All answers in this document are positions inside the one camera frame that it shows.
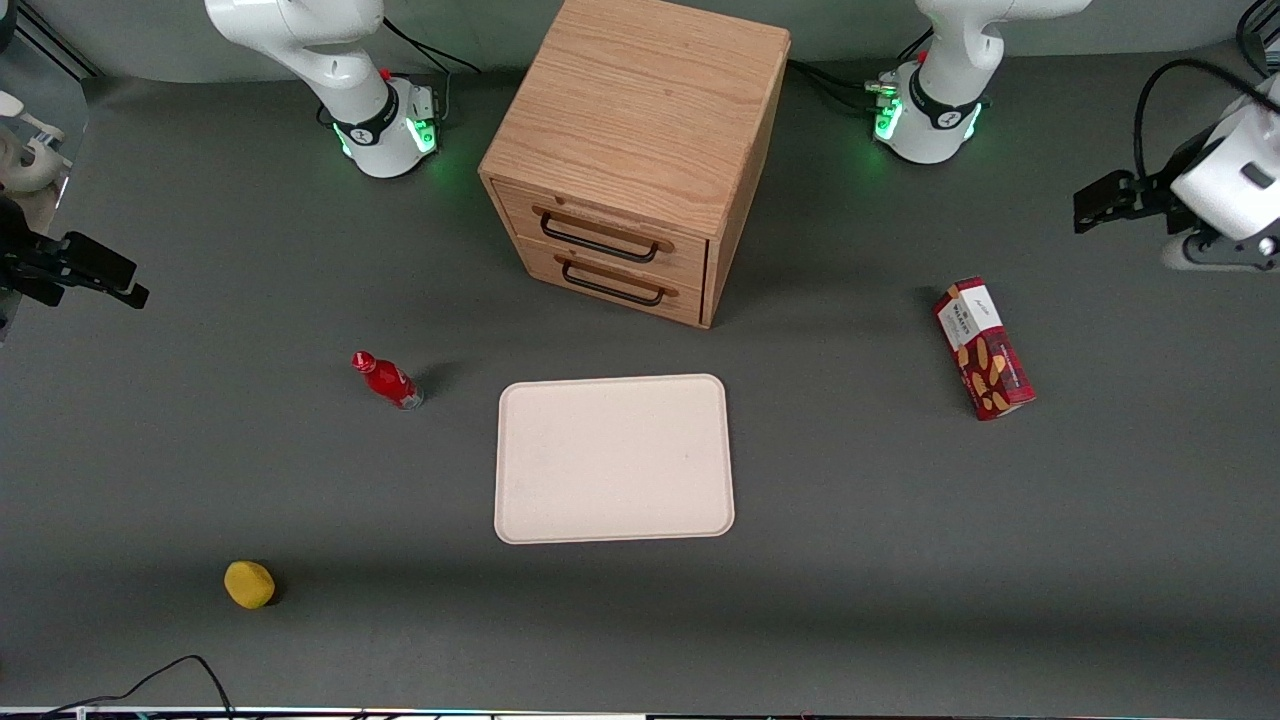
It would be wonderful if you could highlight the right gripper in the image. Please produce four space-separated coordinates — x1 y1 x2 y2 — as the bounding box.
0 125 151 310

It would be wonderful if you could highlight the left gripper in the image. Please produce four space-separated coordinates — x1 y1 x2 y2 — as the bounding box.
1074 78 1280 242

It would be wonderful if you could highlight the red cookie box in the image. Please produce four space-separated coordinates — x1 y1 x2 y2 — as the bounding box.
934 277 1037 422

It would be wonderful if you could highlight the cream rectangular tray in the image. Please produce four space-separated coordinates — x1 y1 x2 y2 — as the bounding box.
494 374 736 546

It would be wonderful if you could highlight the small red bottle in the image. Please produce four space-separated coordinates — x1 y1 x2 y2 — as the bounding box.
351 350 425 411

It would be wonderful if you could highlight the yellow oval sponge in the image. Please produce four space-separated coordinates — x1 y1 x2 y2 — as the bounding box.
224 560 278 610

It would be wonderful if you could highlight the wooden drawer front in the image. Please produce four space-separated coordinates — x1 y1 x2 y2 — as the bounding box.
514 238 708 325
493 182 710 293

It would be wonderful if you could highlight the wooden two-drawer cabinet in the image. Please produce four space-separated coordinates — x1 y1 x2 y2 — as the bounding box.
478 0 792 330

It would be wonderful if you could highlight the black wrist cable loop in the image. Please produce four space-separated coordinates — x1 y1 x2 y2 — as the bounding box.
1132 58 1261 183

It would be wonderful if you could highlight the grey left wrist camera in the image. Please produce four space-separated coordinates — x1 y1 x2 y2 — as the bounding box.
1160 230 1280 274

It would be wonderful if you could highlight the black metal frame rail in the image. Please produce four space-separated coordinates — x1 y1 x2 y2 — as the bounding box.
10 0 104 81

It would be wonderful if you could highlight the black drawer handle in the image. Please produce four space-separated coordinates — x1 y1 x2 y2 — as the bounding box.
561 260 668 307
540 210 663 265

